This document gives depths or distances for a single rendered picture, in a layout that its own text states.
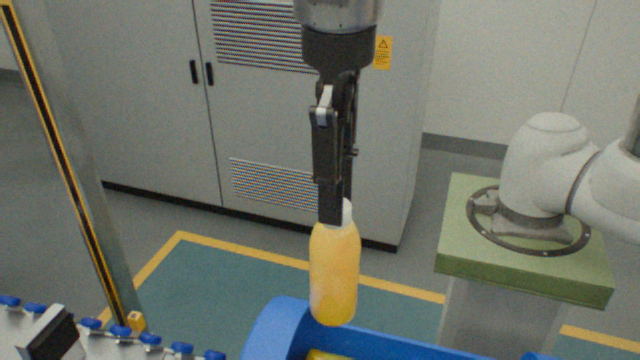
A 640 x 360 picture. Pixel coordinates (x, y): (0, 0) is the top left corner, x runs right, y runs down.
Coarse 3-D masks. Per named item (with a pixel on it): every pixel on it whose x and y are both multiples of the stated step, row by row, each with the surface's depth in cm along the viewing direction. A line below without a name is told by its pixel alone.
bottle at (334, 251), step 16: (320, 224) 59; (352, 224) 59; (320, 240) 58; (336, 240) 57; (352, 240) 58; (320, 256) 59; (336, 256) 58; (352, 256) 59; (320, 272) 60; (336, 272) 59; (352, 272) 61; (320, 288) 62; (336, 288) 61; (352, 288) 62; (320, 304) 64; (336, 304) 63; (352, 304) 65; (320, 320) 65; (336, 320) 65
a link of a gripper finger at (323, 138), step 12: (312, 108) 44; (312, 120) 44; (336, 120) 45; (312, 132) 46; (324, 132) 45; (336, 132) 46; (312, 144) 47; (324, 144) 46; (336, 144) 47; (312, 156) 48; (324, 156) 47; (336, 156) 48; (312, 168) 48; (324, 168) 48; (336, 168) 49; (312, 180) 50; (336, 180) 49
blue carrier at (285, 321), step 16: (272, 304) 71; (288, 304) 72; (304, 304) 73; (256, 320) 68; (272, 320) 68; (288, 320) 68; (304, 320) 84; (256, 336) 65; (272, 336) 65; (288, 336) 65; (304, 336) 86; (320, 336) 85; (336, 336) 84; (352, 336) 83; (368, 336) 82; (384, 336) 81; (256, 352) 64; (272, 352) 64; (288, 352) 87; (304, 352) 87; (336, 352) 85; (352, 352) 84; (368, 352) 83; (384, 352) 82; (400, 352) 81; (416, 352) 80; (432, 352) 79; (448, 352) 78; (464, 352) 78; (528, 352) 70
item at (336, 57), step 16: (304, 32) 44; (320, 32) 43; (368, 32) 43; (304, 48) 45; (320, 48) 43; (336, 48) 43; (352, 48) 43; (368, 48) 44; (320, 64) 44; (336, 64) 43; (352, 64) 44; (368, 64) 45; (320, 80) 45; (336, 80) 44; (320, 96) 45; (336, 96) 45
